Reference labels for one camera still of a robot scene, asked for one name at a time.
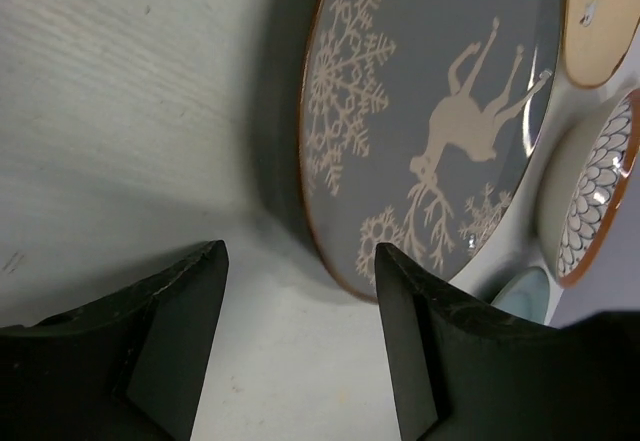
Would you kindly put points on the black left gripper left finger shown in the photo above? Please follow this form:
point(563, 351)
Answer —
point(128, 366)

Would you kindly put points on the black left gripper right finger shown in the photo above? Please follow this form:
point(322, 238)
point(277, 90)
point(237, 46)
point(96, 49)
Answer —
point(462, 369)

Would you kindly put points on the light blue ceramic plate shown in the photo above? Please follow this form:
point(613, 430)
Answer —
point(526, 295)

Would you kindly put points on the brown rimmed petal pattern bowl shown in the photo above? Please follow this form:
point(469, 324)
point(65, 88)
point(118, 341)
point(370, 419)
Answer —
point(583, 185)

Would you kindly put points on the grey reindeer snowflake plate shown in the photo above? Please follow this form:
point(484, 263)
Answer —
point(417, 122)

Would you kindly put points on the beige bird branch plate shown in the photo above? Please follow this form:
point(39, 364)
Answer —
point(597, 37)

